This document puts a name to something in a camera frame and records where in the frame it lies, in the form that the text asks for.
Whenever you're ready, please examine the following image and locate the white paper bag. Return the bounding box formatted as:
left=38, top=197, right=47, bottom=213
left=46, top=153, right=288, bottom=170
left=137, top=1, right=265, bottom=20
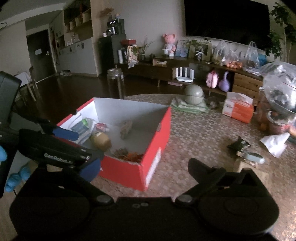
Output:
left=260, top=133, right=290, bottom=158

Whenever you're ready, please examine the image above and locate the orange tissue box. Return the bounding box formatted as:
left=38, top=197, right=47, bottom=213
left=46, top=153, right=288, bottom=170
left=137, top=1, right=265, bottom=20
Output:
left=222, top=91, right=254, bottom=123

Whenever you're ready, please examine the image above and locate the blue gloved hand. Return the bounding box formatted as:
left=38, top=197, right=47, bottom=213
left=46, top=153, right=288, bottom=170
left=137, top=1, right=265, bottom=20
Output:
left=1, top=146, right=32, bottom=192

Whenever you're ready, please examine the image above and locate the purple gourd toy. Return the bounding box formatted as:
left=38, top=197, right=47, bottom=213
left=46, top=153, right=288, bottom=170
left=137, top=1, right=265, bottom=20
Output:
left=218, top=71, right=230, bottom=92

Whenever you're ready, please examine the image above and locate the green folded cloth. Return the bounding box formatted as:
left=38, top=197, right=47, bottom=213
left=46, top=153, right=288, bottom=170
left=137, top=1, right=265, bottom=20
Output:
left=170, top=96, right=209, bottom=114

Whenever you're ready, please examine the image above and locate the white wifi router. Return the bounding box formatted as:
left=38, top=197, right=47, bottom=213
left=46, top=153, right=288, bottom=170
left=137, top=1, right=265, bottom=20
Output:
left=176, top=67, right=194, bottom=83

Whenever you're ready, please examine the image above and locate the cotton swab pack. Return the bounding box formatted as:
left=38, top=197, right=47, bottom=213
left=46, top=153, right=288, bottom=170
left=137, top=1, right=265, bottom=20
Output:
left=112, top=148, right=128, bottom=159

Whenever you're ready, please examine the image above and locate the pink small case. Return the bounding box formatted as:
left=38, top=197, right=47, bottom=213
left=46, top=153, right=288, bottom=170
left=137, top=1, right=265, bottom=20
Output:
left=206, top=70, right=219, bottom=88

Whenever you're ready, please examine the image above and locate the black foil snack packet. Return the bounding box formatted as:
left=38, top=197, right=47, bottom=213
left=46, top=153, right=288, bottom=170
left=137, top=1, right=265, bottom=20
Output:
left=227, top=137, right=251, bottom=154

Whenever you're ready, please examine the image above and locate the large clear plastic bag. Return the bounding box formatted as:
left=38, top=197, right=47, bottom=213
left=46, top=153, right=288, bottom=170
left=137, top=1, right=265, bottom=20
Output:
left=259, top=62, right=295, bottom=123

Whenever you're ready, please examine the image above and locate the dark glass jar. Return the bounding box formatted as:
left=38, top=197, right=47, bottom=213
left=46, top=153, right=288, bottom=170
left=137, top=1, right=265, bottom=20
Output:
left=107, top=68, right=125, bottom=99

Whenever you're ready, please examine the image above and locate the lace tablecloth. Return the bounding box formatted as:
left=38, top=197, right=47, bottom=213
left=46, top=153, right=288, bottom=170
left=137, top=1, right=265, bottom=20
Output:
left=90, top=93, right=296, bottom=241

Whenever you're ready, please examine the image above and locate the photo frame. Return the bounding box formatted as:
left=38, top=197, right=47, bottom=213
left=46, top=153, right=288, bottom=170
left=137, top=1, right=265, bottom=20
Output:
left=188, top=41, right=212, bottom=61

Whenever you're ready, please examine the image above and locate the light blue case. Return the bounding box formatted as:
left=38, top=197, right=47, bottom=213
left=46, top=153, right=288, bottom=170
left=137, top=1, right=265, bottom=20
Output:
left=236, top=151, right=265, bottom=164

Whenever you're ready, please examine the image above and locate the red cardboard box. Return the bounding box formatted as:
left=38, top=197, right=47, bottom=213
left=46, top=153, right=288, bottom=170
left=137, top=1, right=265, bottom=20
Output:
left=58, top=97, right=171, bottom=191

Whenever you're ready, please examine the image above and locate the pink plush pig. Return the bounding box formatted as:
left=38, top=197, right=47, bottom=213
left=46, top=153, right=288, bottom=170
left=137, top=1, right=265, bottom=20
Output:
left=163, top=34, right=176, bottom=57

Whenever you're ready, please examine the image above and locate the orange snack packet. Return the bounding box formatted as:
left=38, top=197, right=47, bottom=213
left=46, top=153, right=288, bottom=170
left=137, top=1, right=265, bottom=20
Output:
left=119, top=152, right=144, bottom=163

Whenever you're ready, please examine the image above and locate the cartoon face plush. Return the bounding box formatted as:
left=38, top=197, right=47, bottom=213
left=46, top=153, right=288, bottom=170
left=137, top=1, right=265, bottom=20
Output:
left=120, top=120, right=133, bottom=139

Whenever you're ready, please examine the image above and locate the bagged sliced bread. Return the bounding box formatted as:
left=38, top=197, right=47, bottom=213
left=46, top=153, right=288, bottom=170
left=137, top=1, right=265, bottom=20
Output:
left=233, top=158, right=271, bottom=188

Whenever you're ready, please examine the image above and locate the grey green round pot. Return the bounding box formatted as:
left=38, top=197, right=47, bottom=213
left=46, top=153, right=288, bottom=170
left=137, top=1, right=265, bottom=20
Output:
left=184, top=84, right=204, bottom=105

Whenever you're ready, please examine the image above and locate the pink red basket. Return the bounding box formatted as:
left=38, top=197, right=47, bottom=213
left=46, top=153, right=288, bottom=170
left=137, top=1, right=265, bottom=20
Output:
left=266, top=110, right=295, bottom=139

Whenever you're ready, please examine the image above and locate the black television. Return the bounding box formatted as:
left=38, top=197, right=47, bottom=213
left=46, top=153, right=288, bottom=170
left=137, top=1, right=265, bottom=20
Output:
left=184, top=0, right=270, bottom=50

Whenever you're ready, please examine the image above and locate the yellow round plush toy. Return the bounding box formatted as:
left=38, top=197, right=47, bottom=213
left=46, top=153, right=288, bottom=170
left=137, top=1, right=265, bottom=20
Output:
left=90, top=132, right=112, bottom=152

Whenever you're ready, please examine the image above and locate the wooden tv cabinet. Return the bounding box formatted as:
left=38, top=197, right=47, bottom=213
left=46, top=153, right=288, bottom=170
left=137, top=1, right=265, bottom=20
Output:
left=116, top=57, right=263, bottom=106

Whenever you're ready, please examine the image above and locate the potted green tree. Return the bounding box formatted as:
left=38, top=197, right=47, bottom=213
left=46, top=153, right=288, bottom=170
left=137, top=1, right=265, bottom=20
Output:
left=265, top=1, right=295, bottom=63

